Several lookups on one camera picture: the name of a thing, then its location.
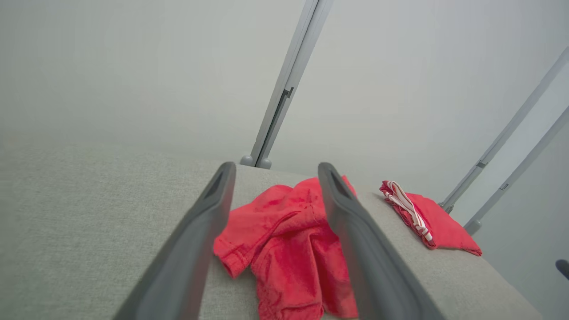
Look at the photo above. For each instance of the red shorts white waistband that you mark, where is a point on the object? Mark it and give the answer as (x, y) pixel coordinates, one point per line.
(284, 249)

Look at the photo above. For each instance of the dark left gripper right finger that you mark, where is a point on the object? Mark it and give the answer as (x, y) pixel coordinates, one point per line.
(369, 266)

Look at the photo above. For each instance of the grey partition frame post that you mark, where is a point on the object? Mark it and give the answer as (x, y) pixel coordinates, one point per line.
(302, 71)
(506, 133)
(520, 171)
(284, 75)

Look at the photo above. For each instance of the red Bulls jersey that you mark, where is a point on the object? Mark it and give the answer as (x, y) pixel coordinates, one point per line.
(444, 222)

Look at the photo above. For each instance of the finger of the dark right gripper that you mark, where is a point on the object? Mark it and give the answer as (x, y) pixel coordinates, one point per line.
(563, 268)

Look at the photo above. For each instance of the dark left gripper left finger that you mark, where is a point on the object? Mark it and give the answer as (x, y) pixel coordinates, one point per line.
(186, 258)

